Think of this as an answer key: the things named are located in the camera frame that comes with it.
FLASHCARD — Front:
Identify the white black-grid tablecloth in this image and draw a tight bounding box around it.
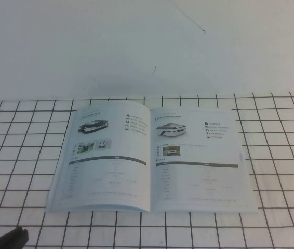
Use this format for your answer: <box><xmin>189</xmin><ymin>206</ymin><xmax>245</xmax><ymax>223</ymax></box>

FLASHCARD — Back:
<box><xmin>0</xmin><ymin>91</ymin><xmax>294</xmax><ymax>249</ymax></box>

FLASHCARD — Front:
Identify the white brochure book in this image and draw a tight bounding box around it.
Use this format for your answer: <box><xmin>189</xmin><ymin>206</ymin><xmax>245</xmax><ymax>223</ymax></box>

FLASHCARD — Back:
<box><xmin>44</xmin><ymin>100</ymin><xmax>259</xmax><ymax>215</ymax></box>

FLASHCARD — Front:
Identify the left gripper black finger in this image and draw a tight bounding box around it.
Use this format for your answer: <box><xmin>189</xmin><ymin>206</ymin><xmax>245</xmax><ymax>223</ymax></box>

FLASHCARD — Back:
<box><xmin>5</xmin><ymin>225</ymin><xmax>30</xmax><ymax>249</ymax></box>

